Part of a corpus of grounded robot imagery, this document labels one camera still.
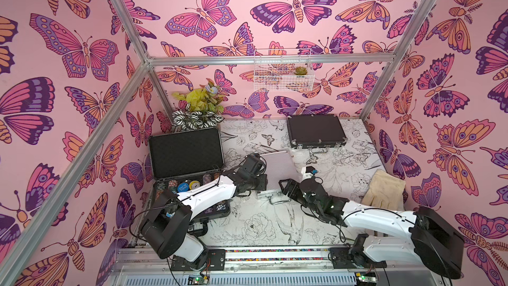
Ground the small silver poker case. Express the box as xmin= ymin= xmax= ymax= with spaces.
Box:
xmin=256 ymin=150 xmax=302 ymax=205

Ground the black medium poker case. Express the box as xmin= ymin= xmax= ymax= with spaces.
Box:
xmin=287 ymin=115 xmax=347 ymax=149

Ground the large black poker case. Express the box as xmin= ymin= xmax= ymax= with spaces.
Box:
xmin=149 ymin=128 xmax=235 ymax=236

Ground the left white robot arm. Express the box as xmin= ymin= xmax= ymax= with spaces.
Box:
xmin=140 ymin=154 xmax=267 ymax=262

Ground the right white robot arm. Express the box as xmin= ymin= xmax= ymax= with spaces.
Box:
xmin=279 ymin=167 xmax=465 ymax=279

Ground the beige work glove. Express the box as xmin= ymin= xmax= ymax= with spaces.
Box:
xmin=361 ymin=170 xmax=406 ymax=211

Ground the striped leaf plant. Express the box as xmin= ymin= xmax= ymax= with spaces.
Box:
xmin=172 ymin=111 xmax=224 ymax=131

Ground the yellow-green leafy plant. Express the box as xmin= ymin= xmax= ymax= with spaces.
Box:
xmin=172 ymin=83 xmax=224 ymax=114

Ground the small green succulent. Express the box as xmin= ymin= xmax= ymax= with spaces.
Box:
xmin=294 ymin=66 xmax=308 ymax=76

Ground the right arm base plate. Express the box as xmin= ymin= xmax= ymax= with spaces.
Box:
xmin=328 ymin=247 xmax=387 ymax=270

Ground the aluminium front rail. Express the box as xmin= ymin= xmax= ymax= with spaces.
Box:
xmin=106 ymin=246 xmax=453 ymax=285

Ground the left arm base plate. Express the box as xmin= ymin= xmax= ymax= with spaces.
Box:
xmin=171 ymin=249 xmax=226 ymax=271

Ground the white wire basket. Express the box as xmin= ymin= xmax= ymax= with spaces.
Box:
xmin=252 ymin=54 xmax=315 ymax=93

